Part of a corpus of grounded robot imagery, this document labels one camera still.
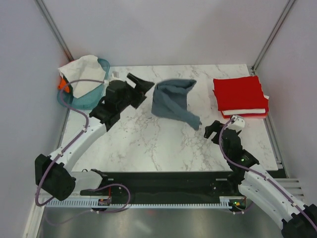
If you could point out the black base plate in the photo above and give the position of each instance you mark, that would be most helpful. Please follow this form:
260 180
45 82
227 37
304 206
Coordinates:
166 186

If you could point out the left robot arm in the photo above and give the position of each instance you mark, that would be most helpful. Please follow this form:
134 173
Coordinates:
53 172

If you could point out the folded red t-shirt bottom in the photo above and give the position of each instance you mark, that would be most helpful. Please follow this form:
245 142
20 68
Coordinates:
246 113

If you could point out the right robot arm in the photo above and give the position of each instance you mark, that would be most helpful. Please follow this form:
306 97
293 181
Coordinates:
293 217

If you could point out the orange t-shirt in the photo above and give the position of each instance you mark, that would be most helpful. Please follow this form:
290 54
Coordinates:
63 84

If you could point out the white slotted cable duct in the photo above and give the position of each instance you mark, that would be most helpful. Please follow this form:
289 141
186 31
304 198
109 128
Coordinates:
221 202

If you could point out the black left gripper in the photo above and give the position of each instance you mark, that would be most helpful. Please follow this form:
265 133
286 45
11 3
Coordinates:
141 86

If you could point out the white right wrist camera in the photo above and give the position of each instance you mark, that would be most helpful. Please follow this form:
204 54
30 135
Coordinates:
237 123

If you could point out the folded red t-shirt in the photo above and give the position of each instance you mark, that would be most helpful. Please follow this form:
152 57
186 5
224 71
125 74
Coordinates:
243 93
246 113

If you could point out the crumpled white t-shirt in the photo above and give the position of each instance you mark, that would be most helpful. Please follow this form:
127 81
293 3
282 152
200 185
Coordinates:
85 73

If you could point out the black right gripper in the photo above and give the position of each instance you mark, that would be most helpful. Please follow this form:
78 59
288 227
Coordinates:
216 127

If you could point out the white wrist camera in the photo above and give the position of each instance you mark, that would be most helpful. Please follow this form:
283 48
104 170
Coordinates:
114 76
237 123

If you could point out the folded white t-shirt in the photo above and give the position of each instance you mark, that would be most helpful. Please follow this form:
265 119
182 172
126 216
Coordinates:
256 108

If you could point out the grey-blue t-shirt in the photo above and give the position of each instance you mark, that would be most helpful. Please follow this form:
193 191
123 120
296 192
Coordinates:
170 101

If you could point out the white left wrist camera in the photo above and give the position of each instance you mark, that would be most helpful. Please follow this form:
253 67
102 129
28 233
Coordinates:
114 76

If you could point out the teal plastic bin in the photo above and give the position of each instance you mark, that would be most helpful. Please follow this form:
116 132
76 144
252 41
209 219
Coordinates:
88 101

